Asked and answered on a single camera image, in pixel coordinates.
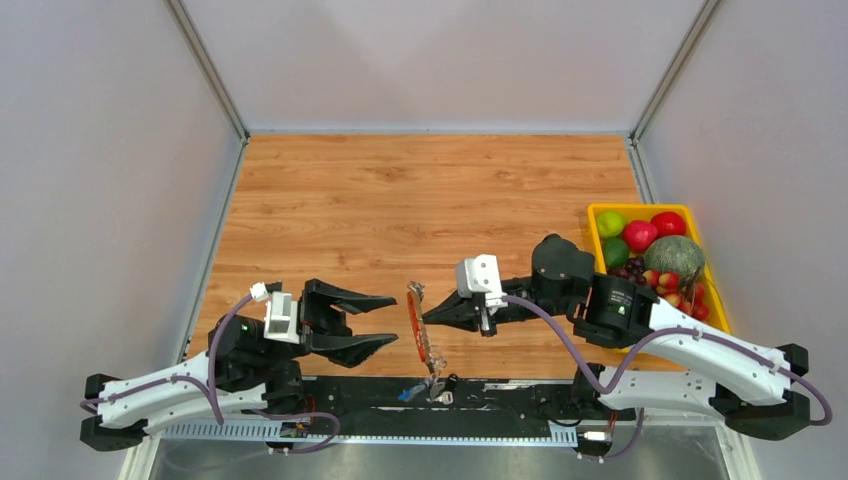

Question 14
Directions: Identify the red apple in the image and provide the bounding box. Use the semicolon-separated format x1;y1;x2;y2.
650;211;687;238
620;220;659;253

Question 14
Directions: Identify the yellow plastic fruit bin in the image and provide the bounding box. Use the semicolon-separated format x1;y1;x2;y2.
585;203;731;333

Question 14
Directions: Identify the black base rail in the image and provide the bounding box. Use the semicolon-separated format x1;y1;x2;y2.
295;376;636;433

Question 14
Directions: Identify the purple grape bunch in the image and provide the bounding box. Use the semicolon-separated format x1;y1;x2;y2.
607;256;649;286

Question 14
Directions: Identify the dark green lime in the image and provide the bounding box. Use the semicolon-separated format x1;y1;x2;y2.
601;237;630;270

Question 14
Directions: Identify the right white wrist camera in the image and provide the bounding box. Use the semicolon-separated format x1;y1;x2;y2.
455;254;506;311

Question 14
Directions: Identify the red apple left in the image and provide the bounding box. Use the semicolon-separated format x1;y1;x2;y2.
620;220;659;253

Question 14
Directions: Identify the key with blue tag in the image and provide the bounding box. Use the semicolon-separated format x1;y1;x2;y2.
398;383;430;402

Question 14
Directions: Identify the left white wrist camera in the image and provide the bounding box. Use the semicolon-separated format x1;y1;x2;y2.
250;282;300;345

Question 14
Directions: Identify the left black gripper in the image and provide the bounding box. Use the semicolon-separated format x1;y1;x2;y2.
260;277;400;368

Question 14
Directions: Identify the red handled metal key organizer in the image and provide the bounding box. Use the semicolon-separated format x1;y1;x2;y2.
406;281;447;379

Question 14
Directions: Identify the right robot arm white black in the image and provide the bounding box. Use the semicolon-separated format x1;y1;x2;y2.
422;234;813;441

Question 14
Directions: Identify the red apple right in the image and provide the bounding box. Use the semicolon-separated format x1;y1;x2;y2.
650;211;687;238

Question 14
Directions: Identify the green netted melon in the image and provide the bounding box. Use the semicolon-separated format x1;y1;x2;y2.
643;235;706;284

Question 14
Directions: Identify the slotted white cable duct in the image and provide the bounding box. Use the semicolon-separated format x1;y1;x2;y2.
159;418;578;448

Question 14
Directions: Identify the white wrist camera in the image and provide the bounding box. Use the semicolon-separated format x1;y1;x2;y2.
250;282;300;345
455;254;506;311

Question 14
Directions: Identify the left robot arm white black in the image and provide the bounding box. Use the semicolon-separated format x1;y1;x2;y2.
79;279;398;452

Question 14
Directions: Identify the small red peaches cluster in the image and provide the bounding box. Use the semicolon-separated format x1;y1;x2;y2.
642;269;711;322

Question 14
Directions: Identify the key with black tag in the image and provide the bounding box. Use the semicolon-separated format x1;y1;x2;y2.
428;374;459;405

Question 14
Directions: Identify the light green apple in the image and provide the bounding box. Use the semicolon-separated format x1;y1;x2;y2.
595;211;628;239

